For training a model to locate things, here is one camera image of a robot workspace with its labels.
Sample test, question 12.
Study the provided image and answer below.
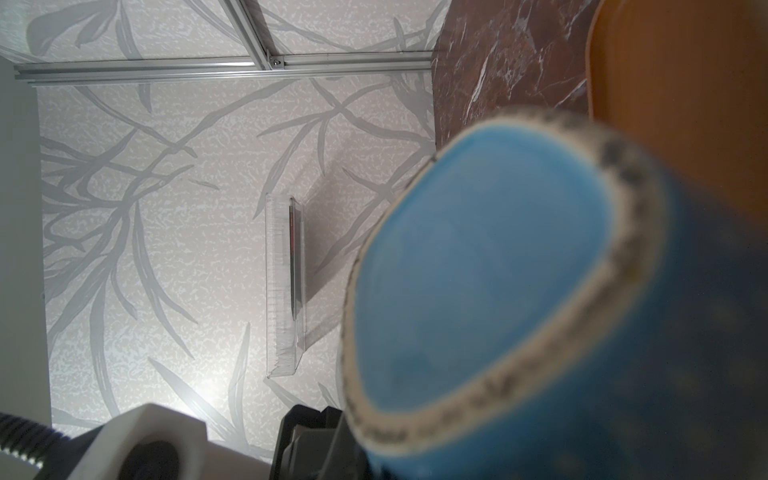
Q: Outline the clear plastic wall bin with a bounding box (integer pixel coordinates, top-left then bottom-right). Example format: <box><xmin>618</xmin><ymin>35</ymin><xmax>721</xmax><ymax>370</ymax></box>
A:
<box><xmin>264</xmin><ymin>195</ymin><xmax>307</xmax><ymax>377</ymax></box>

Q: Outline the blue dotted floral mug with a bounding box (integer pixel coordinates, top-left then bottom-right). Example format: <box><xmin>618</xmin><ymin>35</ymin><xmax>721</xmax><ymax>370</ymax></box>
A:
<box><xmin>341</xmin><ymin>106</ymin><xmax>767</xmax><ymax>479</ymax></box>

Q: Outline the orange rectangular tray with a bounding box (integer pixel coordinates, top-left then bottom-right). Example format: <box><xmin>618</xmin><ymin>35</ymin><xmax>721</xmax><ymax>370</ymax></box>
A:
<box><xmin>586</xmin><ymin>1</ymin><xmax>767</xmax><ymax>229</ymax></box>

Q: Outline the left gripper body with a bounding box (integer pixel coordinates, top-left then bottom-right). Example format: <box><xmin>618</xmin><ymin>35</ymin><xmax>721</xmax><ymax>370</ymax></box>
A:
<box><xmin>270</xmin><ymin>405</ymin><xmax>372</xmax><ymax>480</ymax></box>

